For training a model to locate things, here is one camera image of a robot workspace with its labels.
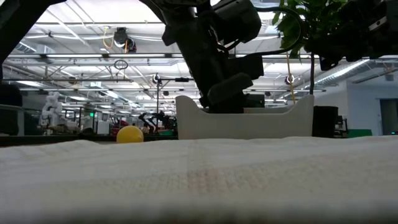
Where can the white checked kitchen towel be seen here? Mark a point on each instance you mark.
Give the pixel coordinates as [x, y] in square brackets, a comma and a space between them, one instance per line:
[199, 180]

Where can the grey plastic tupperware container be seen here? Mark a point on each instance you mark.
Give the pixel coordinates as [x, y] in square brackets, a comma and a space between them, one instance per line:
[242, 126]

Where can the red background equipment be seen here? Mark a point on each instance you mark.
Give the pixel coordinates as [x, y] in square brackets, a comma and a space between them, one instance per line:
[118, 122]

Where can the black camera rig frame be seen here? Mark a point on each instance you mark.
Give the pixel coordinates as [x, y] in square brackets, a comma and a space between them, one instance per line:
[182, 80]

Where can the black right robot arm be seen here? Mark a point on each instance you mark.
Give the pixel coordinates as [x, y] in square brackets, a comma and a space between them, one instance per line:
[385, 40]

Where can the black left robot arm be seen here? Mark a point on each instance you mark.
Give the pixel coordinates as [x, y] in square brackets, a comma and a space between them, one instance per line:
[186, 31]

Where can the white background cabinet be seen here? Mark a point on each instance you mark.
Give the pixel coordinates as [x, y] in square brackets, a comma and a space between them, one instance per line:
[102, 127]

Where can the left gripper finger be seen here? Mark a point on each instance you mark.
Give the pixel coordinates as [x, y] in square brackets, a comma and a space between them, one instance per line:
[227, 107]
[230, 88]

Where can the black background monitor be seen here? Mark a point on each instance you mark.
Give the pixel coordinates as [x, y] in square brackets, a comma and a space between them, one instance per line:
[256, 101]

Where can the yellow toy lemon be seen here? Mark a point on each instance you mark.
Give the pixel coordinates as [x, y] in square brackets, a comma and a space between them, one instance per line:
[130, 135]

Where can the green leafy plant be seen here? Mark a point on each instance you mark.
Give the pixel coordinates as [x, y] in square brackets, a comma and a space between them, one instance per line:
[289, 25]

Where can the green background panel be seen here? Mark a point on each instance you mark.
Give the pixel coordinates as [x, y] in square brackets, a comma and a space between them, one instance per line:
[359, 133]

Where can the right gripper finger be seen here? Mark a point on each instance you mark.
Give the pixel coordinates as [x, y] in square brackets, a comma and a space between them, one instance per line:
[325, 45]

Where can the black background robot arm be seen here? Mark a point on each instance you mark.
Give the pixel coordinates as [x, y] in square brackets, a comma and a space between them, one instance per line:
[161, 123]

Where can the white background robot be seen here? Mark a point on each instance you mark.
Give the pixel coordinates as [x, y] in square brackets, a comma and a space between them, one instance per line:
[51, 109]

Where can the silver ventilation duct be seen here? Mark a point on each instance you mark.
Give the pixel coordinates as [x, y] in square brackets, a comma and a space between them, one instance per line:
[342, 73]

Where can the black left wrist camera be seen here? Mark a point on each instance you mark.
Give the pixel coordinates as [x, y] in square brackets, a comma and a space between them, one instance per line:
[237, 21]

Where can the black plant pot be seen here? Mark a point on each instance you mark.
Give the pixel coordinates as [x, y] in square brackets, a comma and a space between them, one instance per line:
[326, 121]

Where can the black background equipment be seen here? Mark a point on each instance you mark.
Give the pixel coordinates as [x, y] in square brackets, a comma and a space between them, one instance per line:
[340, 124]

